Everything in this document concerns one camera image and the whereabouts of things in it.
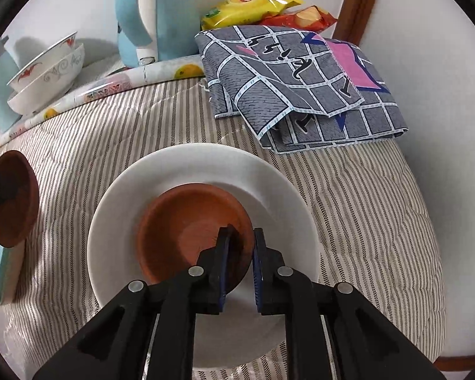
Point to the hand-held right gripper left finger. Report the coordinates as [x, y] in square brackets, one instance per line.
[218, 263]

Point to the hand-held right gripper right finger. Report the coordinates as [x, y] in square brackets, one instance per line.
[259, 271]

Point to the small brown plate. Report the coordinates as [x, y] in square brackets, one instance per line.
[18, 209]
[174, 229]

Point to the white ceramic plate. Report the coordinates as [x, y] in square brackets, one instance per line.
[261, 182]

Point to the white ceramic bowl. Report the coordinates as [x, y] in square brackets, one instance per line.
[43, 97]

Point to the striped quilted blanket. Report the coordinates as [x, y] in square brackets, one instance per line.
[360, 206]

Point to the rolled fruit print table cover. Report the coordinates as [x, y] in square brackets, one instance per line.
[103, 87]

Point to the grey checked folded cloth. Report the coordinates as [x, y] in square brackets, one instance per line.
[281, 71]

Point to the light blue electric kettle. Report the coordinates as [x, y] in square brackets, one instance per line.
[174, 16]

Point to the yellow snack bag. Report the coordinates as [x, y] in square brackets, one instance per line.
[241, 8]

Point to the red snack bag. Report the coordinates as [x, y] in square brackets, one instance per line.
[301, 18]

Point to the brown wooden rail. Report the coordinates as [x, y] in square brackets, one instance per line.
[455, 364]

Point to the brown wooden door frame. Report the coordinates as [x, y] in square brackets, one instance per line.
[360, 0]

